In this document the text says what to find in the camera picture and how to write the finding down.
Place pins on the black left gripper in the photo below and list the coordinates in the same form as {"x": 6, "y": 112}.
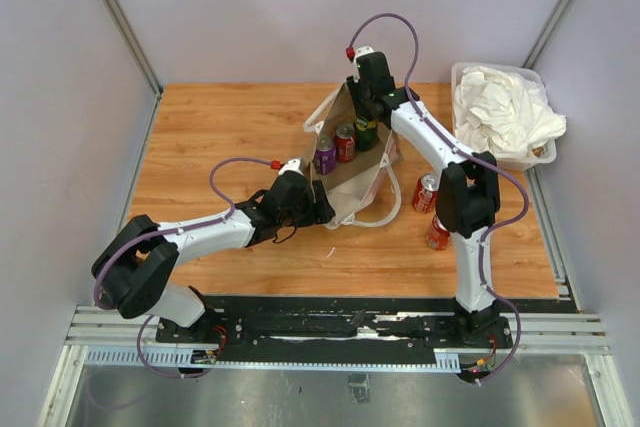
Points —
{"x": 317, "y": 212}

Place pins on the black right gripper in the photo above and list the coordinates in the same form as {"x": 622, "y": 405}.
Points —
{"x": 355, "y": 88}

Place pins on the dark glass bottle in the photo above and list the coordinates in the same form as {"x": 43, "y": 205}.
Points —
{"x": 365, "y": 133}

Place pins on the red soda can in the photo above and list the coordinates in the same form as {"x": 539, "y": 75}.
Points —
{"x": 344, "y": 140}

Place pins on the purple soda can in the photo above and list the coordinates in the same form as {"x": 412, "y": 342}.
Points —
{"x": 325, "y": 155}

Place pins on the pink patterned canvas bag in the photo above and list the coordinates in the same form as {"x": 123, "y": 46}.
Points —
{"x": 351, "y": 187}

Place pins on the red coke can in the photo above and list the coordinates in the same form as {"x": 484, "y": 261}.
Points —
{"x": 425, "y": 193}
{"x": 437, "y": 236}

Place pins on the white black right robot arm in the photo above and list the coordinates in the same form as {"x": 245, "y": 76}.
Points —
{"x": 468, "y": 190}

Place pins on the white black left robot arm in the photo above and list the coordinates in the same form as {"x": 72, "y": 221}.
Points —
{"x": 133, "y": 273}

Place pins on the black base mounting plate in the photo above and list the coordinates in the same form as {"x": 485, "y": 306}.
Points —
{"x": 332, "y": 325}

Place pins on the white crumpled cloth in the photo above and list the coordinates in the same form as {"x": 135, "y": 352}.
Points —
{"x": 510, "y": 112}

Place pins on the white plastic basket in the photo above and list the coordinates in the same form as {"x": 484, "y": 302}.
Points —
{"x": 500, "y": 112}

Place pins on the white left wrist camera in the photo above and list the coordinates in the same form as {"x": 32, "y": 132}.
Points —
{"x": 295, "y": 165}

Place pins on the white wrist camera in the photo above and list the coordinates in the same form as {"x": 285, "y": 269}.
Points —
{"x": 295, "y": 165}
{"x": 354, "y": 54}

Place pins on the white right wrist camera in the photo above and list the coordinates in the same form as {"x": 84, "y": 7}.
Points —
{"x": 354, "y": 54}

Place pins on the white slotted cable duct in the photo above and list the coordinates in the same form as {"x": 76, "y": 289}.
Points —
{"x": 400, "y": 359}

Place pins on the front aluminium frame rails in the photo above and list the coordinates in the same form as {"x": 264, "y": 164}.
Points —
{"x": 91, "y": 326}

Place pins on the aluminium frame rail right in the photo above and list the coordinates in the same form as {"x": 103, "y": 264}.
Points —
{"x": 547, "y": 33}

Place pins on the aluminium frame rail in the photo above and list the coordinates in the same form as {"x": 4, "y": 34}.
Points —
{"x": 547, "y": 33}
{"x": 132, "y": 43}

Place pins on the aluminium frame rail left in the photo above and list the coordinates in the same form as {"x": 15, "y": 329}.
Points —
{"x": 132, "y": 43}

